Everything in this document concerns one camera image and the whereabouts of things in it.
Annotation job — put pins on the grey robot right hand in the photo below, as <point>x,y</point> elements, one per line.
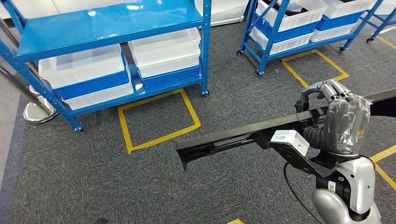
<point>346,123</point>

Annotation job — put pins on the black plastic frame part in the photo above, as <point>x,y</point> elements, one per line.
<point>222,139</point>

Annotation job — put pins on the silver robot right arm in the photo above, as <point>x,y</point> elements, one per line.
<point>362,185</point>

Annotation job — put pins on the blue wheeled shelf rack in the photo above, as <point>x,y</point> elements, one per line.
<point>383,21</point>
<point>266,49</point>

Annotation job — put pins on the blue steel shelf rack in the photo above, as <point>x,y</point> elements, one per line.
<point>108,24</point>

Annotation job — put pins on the black parts in bin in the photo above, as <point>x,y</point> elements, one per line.
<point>287,10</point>

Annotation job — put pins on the yellow floor tape square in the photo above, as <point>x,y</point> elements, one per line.
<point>235,221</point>

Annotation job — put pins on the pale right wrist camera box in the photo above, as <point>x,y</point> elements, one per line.
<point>290,140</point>

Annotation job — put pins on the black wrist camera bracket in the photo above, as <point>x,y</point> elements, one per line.
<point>297,160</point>

